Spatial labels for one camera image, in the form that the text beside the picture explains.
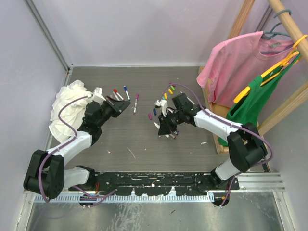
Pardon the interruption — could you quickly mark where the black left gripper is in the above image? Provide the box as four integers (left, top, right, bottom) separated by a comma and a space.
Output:
96, 96, 129, 128

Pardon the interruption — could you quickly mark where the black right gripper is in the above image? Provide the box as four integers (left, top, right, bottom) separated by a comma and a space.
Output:
158, 110, 184, 136

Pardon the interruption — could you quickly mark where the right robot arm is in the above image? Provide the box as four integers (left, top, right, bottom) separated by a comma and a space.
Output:
155, 93, 268, 190

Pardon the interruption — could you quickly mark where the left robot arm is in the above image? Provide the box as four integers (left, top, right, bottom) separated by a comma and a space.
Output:
23, 97, 131, 201

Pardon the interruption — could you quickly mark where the red capped white marker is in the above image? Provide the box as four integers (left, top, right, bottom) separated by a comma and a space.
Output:
114, 89, 124, 101

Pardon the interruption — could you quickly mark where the blue capped white marker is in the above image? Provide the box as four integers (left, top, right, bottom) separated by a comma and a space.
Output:
123, 85, 131, 101

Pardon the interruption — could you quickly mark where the white crumpled cloth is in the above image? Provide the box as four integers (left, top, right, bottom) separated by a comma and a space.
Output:
49, 80, 92, 143

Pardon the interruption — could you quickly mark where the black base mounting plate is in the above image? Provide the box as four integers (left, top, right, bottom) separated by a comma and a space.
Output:
77, 172, 239, 196

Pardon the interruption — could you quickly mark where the green tank top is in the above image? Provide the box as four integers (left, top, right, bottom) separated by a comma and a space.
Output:
218, 51, 304, 147

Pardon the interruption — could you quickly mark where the pink t-shirt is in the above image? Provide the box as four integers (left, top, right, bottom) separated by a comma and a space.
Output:
197, 31, 294, 108

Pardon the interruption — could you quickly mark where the grey-blue clothes hanger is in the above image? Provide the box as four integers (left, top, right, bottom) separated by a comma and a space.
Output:
262, 9, 292, 40

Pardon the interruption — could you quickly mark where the yellow clothes hanger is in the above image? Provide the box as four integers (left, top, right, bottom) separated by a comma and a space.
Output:
233, 35, 308, 104

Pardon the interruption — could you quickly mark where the wooden hanging rod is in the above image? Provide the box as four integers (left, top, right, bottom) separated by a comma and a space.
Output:
268, 0, 308, 62

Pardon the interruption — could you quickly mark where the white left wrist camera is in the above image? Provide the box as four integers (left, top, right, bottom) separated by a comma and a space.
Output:
90, 87, 106, 105

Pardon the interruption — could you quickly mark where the wooden clothes rack frame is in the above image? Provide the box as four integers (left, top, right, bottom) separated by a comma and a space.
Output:
198, 0, 308, 155

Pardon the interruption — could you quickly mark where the white slotted cable duct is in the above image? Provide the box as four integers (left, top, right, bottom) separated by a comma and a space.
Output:
33, 194, 215, 203

